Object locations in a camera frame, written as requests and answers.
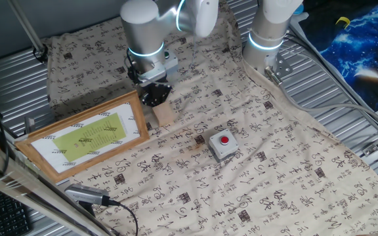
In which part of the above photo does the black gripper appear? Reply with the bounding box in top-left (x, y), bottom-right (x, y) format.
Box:
top-left (140, 78), bottom-right (173, 108)

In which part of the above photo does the light wooden cube block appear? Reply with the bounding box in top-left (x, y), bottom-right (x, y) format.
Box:
top-left (152, 102), bottom-right (176, 127)

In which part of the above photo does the small yellow object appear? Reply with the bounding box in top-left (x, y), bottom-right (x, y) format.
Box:
top-left (335, 16), bottom-right (352, 30)

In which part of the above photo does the grey box green button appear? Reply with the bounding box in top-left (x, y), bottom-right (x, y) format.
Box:
top-left (163, 49), bottom-right (179, 75)

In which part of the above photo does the grey box red button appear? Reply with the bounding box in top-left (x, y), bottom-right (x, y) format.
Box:
top-left (207, 128), bottom-right (240, 161)

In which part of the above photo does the beige calligraphy print cloth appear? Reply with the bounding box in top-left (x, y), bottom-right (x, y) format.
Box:
top-left (46, 0), bottom-right (378, 236)

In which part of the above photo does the black pole clamp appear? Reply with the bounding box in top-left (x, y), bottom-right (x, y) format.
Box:
top-left (32, 44), bottom-right (50, 64)

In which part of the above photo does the silver metal pole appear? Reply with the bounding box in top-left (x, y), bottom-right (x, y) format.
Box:
top-left (7, 0), bottom-right (47, 55)

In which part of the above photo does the black computer keyboard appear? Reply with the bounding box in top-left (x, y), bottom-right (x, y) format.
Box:
top-left (0, 186), bottom-right (33, 236)

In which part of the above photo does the blue space print mat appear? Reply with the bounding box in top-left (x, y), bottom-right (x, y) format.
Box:
top-left (299, 2), bottom-right (378, 112)

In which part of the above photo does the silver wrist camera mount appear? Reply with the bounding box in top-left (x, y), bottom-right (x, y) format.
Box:
top-left (135, 60), bottom-right (177, 87)

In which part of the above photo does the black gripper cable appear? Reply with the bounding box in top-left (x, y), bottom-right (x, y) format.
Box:
top-left (125, 54), bottom-right (142, 87)

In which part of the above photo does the wooden picture frame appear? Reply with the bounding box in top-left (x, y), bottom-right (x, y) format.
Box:
top-left (14, 90), bottom-right (150, 184)

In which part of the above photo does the silver camera on stand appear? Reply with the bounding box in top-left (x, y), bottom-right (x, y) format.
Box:
top-left (64, 183), bottom-right (112, 207)

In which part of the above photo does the black camera cable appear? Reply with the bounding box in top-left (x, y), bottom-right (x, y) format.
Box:
top-left (108, 199), bottom-right (140, 236)

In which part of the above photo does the black camera stand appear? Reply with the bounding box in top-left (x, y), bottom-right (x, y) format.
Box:
top-left (78, 200), bottom-right (97, 218)

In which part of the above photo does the small metal clamp bracket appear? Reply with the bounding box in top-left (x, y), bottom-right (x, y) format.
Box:
top-left (24, 116), bottom-right (37, 134)

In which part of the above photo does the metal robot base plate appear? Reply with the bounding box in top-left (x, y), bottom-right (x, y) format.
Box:
top-left (263, 52), bottom-right (294, 87)

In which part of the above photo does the aluminium frame beam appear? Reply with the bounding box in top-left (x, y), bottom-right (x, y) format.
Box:
top-left (0, 132), bottom-right (113, 236)

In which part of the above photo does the thick grey cable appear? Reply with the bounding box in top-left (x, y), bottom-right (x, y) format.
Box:
top-left (276, 77), bottom-right (378, 134)

